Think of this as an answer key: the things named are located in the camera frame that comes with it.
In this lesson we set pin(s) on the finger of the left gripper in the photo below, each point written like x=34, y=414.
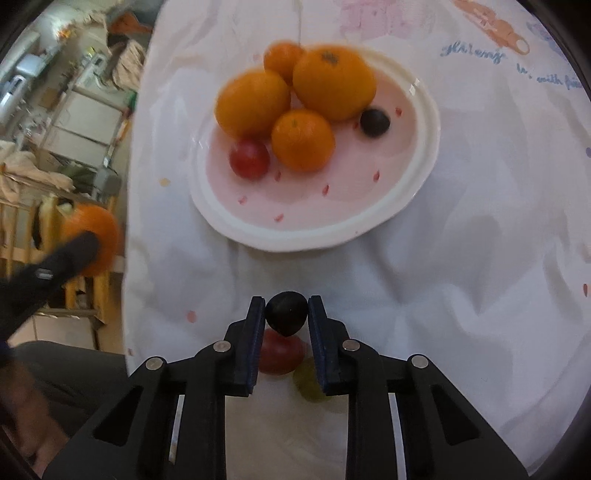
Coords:
x=63, y=264

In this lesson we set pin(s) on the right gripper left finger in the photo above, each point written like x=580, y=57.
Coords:
x=168, y=421

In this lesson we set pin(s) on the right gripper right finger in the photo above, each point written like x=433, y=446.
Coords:
x=406, y=418

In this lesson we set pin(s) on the small orange mandarin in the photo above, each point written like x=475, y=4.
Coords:
x=102, y=223
x=303, y=141

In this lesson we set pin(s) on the dark purple grape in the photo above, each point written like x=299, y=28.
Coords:
x=286, y=313
x=374, y=122

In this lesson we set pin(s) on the large orange mandarin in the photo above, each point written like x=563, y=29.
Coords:
x=334, y=81

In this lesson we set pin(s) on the person's left hand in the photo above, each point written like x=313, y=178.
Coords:
x=33, y=431

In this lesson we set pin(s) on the green grape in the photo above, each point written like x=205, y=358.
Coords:
x=306, y=381

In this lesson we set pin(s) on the white cabinet drawers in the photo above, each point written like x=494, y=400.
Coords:
x=86, y=121

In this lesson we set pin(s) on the pink strawberry pattern plate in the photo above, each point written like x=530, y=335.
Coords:
x=366, y=182

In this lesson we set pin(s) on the pile of clothes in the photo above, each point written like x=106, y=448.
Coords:
x=127, y=38

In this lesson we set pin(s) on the orange mandarin on plate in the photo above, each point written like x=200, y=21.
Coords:
x=249, y=105
x=281, y=57

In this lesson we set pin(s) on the wooden crib rail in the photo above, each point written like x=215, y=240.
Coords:
x=89, y=246

